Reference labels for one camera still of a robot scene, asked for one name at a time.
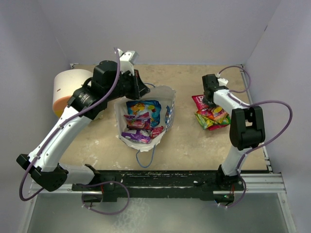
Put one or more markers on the small red candy packet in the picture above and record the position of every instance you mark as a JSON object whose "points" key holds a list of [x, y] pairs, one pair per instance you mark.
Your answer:
{"points": [[155, 132]]}

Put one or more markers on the purple snack packet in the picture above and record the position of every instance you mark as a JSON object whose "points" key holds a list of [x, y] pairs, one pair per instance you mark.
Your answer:
{"points": [[139, 136]]}

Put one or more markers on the green Fox's candy bag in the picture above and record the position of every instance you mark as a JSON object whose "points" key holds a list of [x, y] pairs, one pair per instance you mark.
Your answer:
{"points": [[204, 122]]}

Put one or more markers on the purple Fox's berries bag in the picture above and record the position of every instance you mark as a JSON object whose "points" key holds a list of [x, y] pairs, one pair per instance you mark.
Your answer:
{"points": [[138, 122]]}

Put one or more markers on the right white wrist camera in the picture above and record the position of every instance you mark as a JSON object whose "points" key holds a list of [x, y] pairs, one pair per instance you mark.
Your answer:
{"points": [[222, 81]]}

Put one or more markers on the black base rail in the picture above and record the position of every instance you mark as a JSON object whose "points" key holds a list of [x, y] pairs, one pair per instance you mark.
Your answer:
{"points": [[109, 185]]}

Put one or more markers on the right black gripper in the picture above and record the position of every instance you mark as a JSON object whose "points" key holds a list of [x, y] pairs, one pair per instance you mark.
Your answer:
{"points": [[210, 104]]}

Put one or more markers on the pink chips bag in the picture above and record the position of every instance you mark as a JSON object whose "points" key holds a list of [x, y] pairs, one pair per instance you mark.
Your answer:
{"points": [[198, 99]]}

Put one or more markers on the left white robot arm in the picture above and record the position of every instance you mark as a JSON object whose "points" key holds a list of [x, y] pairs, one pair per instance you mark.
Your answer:
{"points": [[108, 81]]}

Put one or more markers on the checkered paper bag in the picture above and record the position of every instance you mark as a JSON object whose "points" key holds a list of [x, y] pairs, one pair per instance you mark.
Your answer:
{"points": [[166, 97]]}

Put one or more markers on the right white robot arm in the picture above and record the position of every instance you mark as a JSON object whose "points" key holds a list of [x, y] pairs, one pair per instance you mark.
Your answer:
{"points": [[246, 132]]}

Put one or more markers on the blue Slendy snack bag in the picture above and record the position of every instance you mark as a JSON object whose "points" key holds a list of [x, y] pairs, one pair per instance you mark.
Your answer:
{"points": [[153, 107]]}

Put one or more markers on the cream and orange cylinder box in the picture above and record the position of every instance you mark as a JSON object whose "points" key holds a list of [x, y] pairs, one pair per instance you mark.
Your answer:
{"points": [[65, 83]]}

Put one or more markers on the orange Fox's candy bag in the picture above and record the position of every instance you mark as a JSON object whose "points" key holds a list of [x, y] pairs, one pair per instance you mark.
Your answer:
{"points": [[217, 115]]}

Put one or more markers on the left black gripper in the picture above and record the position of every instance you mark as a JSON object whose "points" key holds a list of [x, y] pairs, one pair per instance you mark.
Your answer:
{"points": [[139, 89]]}

